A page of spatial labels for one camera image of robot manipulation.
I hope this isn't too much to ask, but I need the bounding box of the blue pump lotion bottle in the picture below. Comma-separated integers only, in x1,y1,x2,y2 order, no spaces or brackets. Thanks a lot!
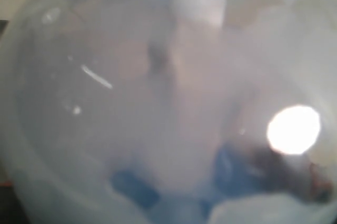
0,0,337,224

